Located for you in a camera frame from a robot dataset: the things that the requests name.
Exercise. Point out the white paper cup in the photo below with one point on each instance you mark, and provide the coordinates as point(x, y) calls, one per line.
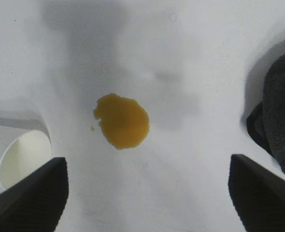
point(23, 149)

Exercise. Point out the dark grey cloth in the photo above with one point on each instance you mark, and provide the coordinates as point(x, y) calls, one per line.
point(280, 108)

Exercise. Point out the orange liquid spill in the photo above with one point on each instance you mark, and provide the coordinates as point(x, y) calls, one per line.
point(123, 120)

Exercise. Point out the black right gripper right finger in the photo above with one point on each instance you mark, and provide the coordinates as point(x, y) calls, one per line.
point(265, 203)

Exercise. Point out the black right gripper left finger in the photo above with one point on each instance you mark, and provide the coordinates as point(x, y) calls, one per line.
point(28, 200)

